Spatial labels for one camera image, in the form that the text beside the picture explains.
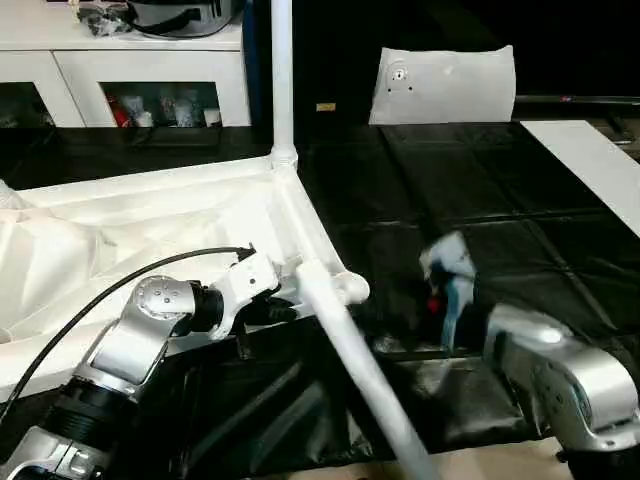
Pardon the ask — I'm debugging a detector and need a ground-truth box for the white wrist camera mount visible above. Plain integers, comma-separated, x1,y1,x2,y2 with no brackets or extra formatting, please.
418,231,479,351
208,250,283,339

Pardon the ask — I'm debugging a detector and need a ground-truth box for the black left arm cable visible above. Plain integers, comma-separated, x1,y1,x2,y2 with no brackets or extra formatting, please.
0,245,257,425

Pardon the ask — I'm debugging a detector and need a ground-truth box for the black work mat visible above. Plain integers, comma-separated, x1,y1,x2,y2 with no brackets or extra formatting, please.
0,116,640,475

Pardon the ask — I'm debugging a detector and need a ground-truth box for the red bottle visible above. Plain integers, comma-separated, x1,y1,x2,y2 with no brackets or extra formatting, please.
108,96,133,129

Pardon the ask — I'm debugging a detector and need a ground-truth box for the white cushion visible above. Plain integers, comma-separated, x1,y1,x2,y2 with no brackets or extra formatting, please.
368,45,518,127

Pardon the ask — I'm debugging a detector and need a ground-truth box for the grey clutter on cabinet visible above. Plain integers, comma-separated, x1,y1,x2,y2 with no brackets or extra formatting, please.
74,0,247,39

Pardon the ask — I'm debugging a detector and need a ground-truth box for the white cabinet with glass doors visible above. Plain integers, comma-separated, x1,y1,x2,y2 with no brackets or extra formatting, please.
0,0,251,129

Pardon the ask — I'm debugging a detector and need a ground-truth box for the white plastic table top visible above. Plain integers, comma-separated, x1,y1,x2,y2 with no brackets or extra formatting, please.
0,154,371,403

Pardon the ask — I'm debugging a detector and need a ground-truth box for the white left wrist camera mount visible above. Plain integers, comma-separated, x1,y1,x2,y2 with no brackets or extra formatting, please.
208,250,283,339

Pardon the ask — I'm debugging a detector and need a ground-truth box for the white flat board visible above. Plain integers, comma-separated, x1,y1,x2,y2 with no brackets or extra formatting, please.
520,120,640,239

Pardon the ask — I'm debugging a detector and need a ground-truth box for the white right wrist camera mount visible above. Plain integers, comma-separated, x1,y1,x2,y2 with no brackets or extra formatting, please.
418,231,479,351

